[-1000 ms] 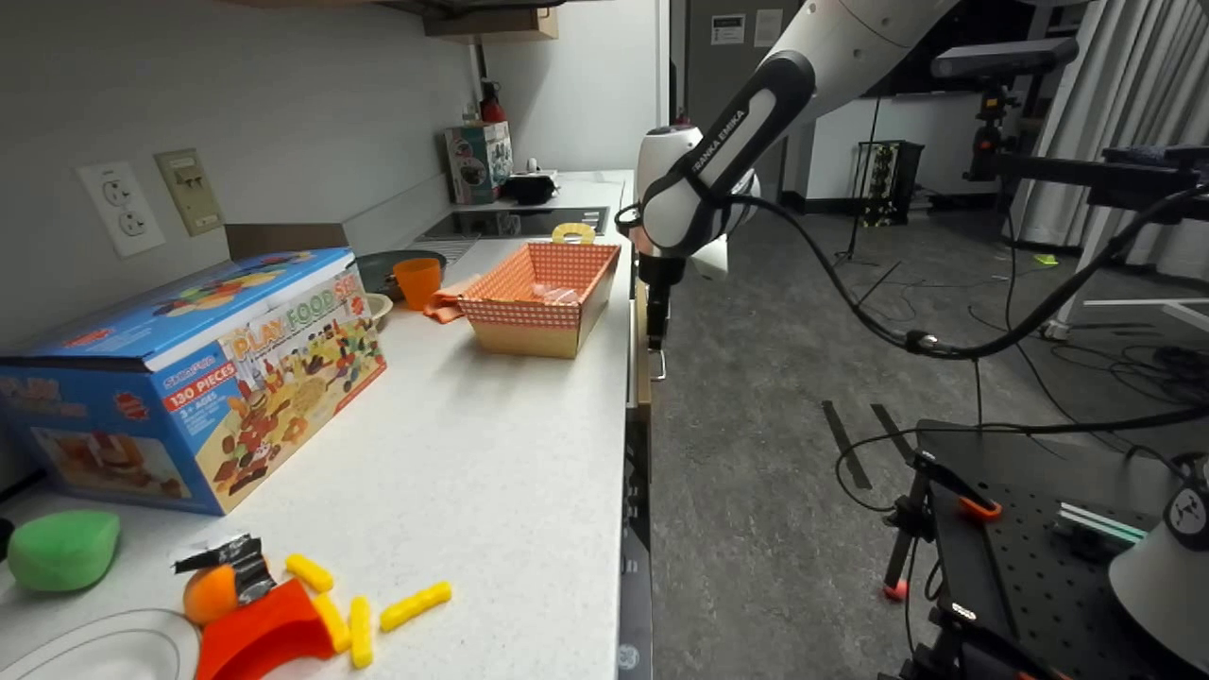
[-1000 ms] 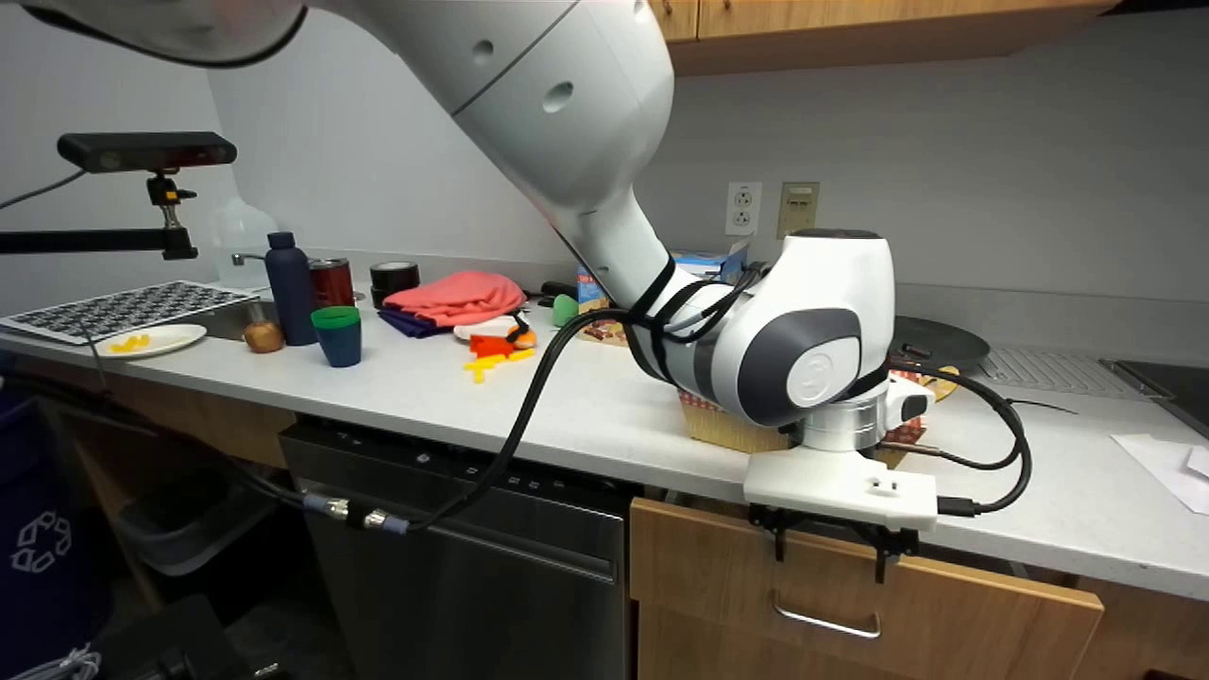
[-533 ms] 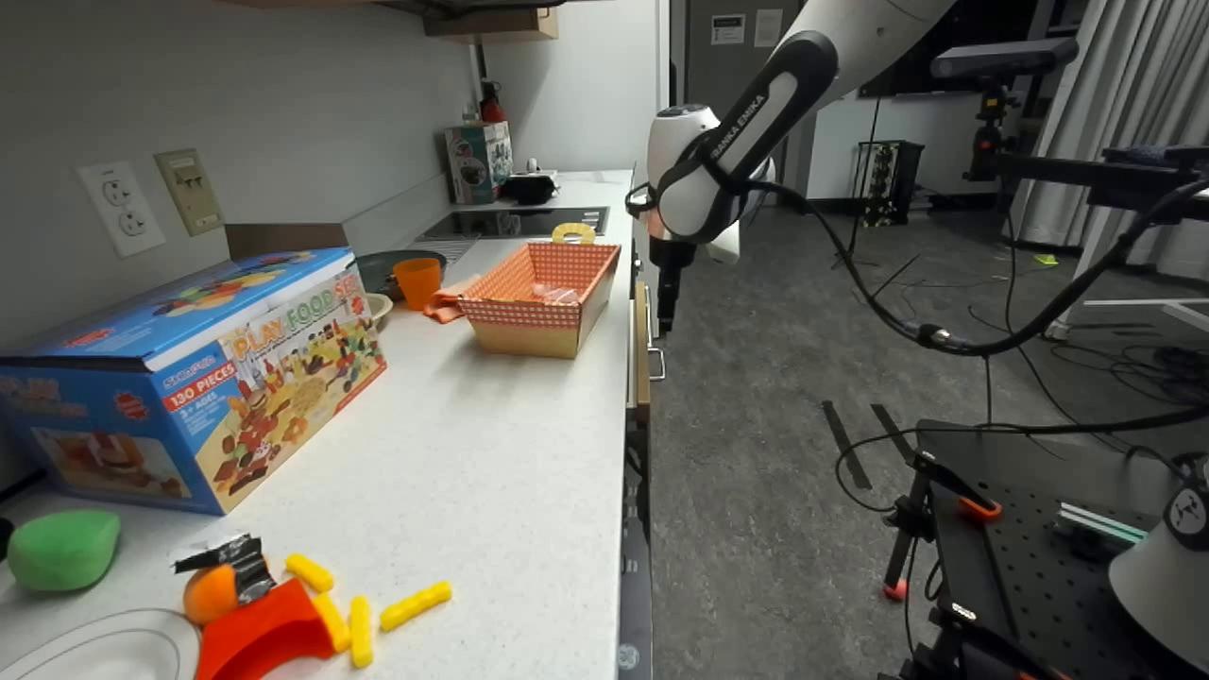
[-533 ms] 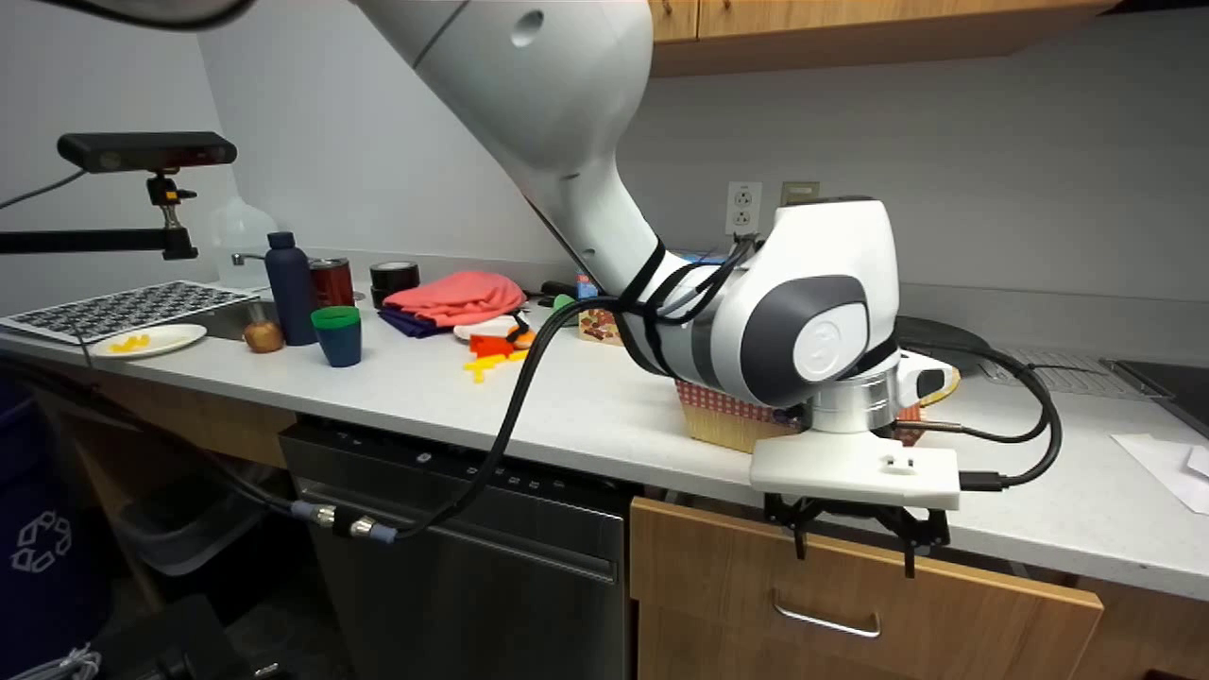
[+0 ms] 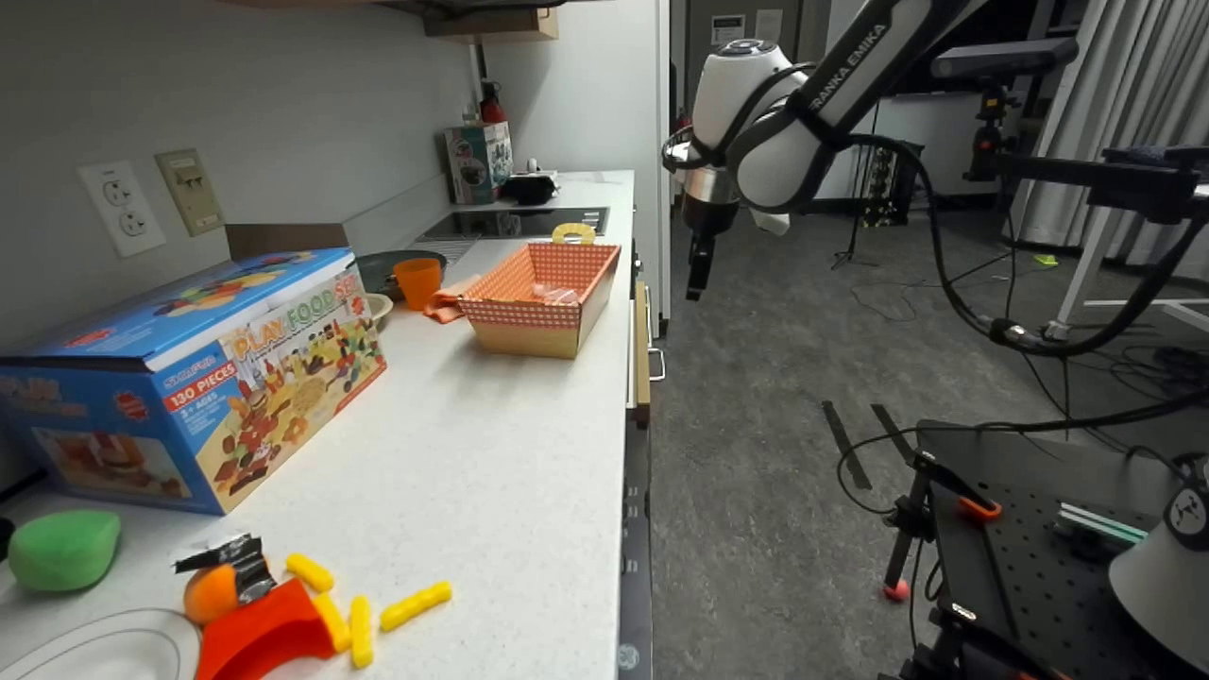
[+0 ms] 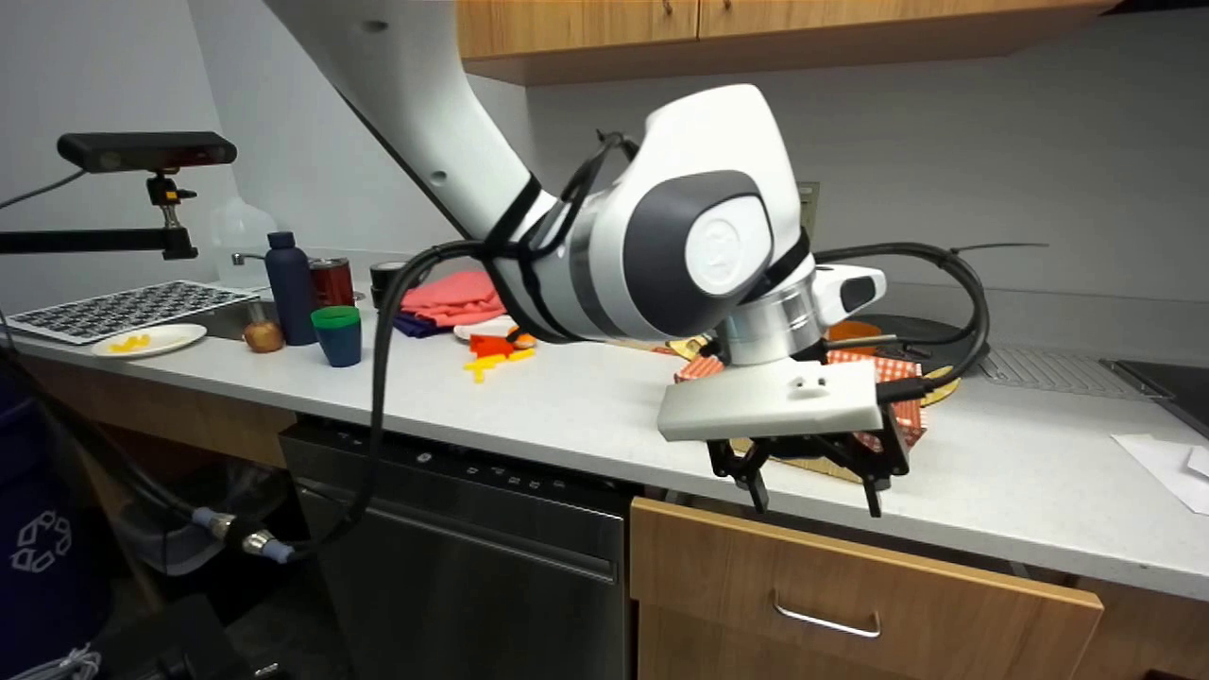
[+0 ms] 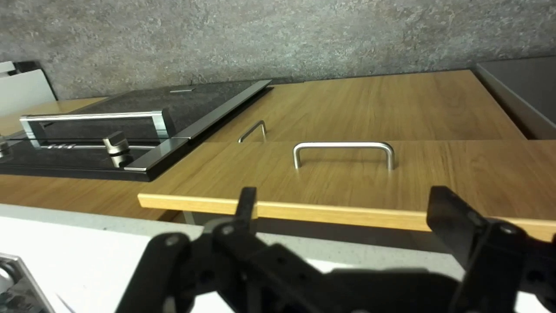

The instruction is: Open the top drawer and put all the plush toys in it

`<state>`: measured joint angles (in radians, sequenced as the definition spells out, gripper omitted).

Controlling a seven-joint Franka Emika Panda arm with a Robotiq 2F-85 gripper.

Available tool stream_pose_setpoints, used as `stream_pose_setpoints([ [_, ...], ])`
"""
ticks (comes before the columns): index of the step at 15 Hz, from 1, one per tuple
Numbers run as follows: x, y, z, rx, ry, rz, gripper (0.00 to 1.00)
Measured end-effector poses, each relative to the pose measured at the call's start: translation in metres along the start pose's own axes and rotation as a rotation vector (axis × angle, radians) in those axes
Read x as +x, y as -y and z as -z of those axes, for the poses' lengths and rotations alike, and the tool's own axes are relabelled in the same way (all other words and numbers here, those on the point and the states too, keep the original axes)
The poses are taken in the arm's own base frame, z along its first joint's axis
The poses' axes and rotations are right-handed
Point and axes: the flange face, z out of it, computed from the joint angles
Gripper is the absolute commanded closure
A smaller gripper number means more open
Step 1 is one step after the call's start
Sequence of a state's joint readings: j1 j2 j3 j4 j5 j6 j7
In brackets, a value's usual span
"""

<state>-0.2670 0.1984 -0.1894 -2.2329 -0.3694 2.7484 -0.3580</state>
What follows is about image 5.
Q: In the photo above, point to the beige switch plate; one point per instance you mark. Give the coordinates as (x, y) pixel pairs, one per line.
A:
(190, 190)

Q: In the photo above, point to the orange toy ball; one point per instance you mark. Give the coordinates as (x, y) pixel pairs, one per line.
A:
(208, 593)

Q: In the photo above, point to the black countertop item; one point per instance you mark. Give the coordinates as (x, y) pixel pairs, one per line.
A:
(528, 190)

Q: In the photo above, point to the yellow toy fry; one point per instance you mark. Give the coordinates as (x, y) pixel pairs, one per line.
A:
(417, 604)
(311, 573)
(359, 633)

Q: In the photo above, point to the red toy fries holder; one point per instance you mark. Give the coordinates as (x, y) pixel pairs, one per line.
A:
(258, 636)

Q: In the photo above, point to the white dome device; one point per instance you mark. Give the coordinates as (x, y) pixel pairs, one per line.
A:
(1166, 592)

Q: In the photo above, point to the black floor tape strip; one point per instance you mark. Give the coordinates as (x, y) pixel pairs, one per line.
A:
(892, 432)
(843, 446)

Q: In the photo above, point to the black small toy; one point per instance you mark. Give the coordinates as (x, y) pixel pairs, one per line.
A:
(231, 554)

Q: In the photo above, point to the black steel dishwasher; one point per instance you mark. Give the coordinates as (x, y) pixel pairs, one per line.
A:
(635, 569)

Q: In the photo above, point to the white wall outlet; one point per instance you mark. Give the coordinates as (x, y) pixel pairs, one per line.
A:
(119, 208)

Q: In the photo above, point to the white curtain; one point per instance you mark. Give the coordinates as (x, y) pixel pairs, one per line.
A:
(1135, 77)

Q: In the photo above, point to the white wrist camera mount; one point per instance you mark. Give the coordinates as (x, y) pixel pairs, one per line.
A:
(772, 219)

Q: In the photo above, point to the black cooktop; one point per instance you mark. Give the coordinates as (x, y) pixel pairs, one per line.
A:
(505, 224)

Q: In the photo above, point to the black boom stand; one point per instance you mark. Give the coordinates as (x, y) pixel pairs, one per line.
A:
(1110, 175)

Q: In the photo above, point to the orange cup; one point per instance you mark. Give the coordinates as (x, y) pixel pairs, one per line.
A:
(417, 284)

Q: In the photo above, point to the colorful carton box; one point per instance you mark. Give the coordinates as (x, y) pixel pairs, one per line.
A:
(478, 164)

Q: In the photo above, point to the black perforated table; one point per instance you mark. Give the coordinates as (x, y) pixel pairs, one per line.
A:
(1044, 579)

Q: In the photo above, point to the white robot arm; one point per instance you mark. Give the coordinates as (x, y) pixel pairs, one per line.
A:
(869, 60)

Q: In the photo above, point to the red checkered basket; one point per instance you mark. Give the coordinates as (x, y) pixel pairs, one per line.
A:
(542, 322)

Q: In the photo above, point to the green rounded toy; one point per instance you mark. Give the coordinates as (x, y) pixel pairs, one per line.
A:
(63, 554)

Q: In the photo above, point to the gray stand pole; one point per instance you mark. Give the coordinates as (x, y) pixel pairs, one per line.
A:
(1098, 267)

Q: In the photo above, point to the white paper sign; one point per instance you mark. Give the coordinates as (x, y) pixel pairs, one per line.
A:
(727, 26)
(770, 24)

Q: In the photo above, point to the teal tube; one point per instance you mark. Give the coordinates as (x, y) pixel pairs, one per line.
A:
(1100, 524)

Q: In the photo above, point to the blue toy food box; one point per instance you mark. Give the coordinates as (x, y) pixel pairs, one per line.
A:
(190, 380)

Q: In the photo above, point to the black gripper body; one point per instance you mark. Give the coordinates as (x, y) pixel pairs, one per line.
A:
(709, 208)

